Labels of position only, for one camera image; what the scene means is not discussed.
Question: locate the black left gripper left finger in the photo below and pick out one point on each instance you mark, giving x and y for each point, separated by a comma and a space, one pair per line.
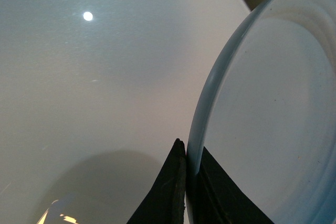
164, 203

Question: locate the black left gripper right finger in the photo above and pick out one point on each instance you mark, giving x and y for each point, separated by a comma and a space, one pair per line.
213, 197

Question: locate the light blue plate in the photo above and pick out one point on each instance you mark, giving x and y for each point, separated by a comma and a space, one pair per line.
267, 112

